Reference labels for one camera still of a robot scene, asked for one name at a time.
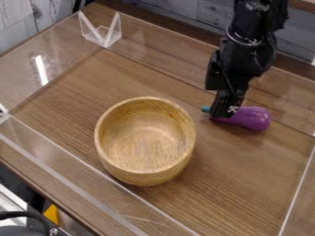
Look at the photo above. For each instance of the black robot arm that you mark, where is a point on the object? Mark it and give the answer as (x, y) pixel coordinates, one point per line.
(255, 18)

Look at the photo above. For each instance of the brown wooden bowl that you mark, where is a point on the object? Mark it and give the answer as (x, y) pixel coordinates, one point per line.
(145, 138)

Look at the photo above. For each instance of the yellow black equipment base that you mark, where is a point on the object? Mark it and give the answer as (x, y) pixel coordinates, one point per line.
(51, 224)

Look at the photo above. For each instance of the clear acrylic corner bracket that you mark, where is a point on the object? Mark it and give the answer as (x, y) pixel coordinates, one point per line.
(104, 36)

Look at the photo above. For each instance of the purple toy eggplant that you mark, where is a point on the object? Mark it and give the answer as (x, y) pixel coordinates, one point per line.
(252, 118)

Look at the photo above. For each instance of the clear acrylic tray wall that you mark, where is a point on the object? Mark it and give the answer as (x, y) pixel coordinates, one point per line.
(79, 185)

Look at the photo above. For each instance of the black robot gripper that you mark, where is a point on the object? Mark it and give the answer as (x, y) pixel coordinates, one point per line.
(236, 63)

